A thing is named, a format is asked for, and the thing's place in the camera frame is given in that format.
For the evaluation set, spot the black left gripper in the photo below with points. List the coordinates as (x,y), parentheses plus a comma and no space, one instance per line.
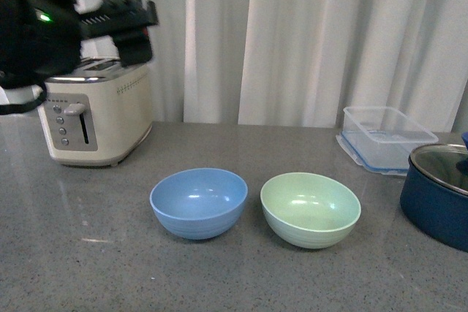
(126,22)

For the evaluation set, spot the blue bowl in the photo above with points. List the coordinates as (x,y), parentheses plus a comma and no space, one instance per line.
(199,204)

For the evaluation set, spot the green bowl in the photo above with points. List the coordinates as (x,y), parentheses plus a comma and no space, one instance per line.
(309,210)

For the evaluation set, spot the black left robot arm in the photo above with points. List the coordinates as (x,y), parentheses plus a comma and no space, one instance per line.
(42,38)

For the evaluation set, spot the cream two-slot toaster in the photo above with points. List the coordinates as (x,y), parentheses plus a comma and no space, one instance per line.
(98,114)

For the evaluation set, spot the white curtain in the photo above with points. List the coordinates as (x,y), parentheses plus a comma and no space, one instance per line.
(301,62)

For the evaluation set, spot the clear plastic food container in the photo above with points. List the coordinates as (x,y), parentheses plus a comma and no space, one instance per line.
(380,139)

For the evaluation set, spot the dark blue pot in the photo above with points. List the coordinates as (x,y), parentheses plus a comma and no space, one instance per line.
(439,212)

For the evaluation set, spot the glass pot lid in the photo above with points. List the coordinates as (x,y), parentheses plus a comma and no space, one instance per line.
(445,164)

